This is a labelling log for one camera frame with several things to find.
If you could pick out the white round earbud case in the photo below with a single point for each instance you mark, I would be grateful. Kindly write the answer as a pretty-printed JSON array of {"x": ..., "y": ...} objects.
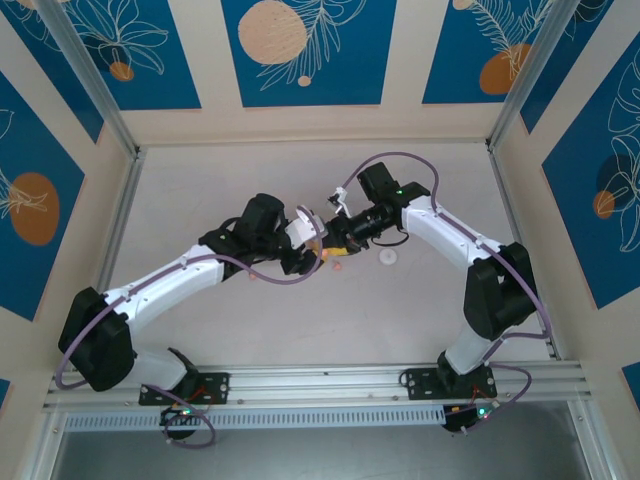
[{"x": 387, "y": 257}]

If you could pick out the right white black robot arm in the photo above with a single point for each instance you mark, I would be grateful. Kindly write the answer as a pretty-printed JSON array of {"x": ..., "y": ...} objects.
[{"x": 450, "y": 235}]

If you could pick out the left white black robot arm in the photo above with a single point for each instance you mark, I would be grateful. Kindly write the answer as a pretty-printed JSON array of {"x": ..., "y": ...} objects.
[{"x": 165, "y": 280}]

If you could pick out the controller board with green light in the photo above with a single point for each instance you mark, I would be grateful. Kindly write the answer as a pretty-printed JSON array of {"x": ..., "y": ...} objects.
[
  {"x": 182, "y": 412},
  {"x": 475, "y": 415}
]

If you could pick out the grey metal sheet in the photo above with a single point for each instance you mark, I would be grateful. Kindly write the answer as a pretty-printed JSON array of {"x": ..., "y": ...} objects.
[{"x": 325, "y": 457}]

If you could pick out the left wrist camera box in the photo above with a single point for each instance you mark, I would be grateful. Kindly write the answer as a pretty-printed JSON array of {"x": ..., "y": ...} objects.
[{"x": 302, "y": 231}]

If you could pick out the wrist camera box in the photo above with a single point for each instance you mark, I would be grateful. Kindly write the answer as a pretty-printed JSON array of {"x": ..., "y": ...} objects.
[
  {"x": 302, "y": 231},
  {"x": 341, "y": 196}
]

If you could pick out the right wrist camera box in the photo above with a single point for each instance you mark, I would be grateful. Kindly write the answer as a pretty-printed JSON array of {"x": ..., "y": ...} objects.
[{"x": 341, "y": 196}]

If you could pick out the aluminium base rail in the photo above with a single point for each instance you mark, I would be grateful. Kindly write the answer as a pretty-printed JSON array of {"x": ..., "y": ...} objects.
[{"x": 325, "y": 385}]

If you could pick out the aluminium side rail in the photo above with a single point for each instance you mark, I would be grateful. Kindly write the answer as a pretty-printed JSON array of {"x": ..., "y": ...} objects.
[
  {"x": 120, "y": 225},
  {"x": 508, "y": 200}
]

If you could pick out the blue floral wall panel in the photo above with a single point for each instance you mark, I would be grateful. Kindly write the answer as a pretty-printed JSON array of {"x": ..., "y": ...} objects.
[
  {"x": 45, "y": 50},
  {"x": 350, "y": 75},
  {"x": 450, "y": 50},
  {"x": 575, "y": 60},
  {"x": 30, "y": 150},
  {"x": 150, "y": 75},
  {"x": 590, "y": 225}
]

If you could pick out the aluminium frame post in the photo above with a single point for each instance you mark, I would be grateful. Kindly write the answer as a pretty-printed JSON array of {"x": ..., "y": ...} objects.
[
  {"x": 90, "y": 80},
  {"x": 530, "y": 75}
]

